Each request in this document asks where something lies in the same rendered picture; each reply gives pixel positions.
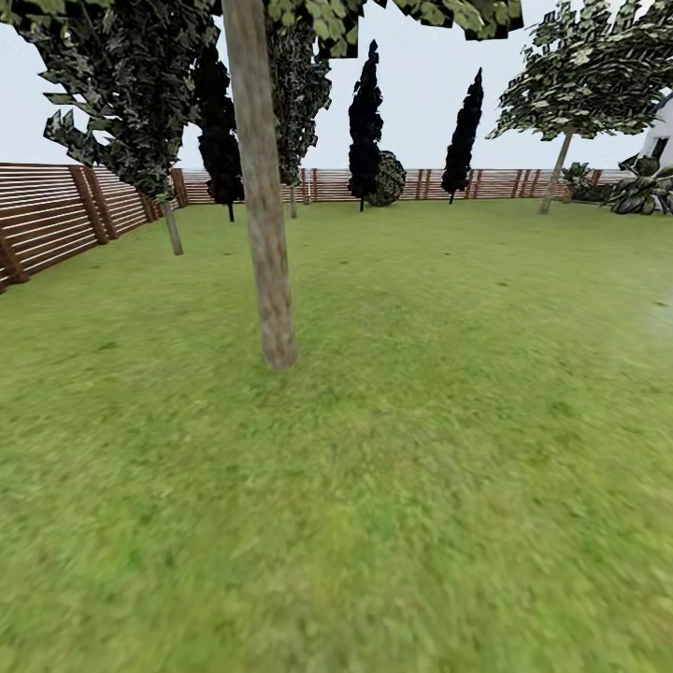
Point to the tree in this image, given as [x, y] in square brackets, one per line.
[366, 124]
[335, 23]
[218, 143]
[131, 64]
[459, 151]
[602, 77]
[299, 89]

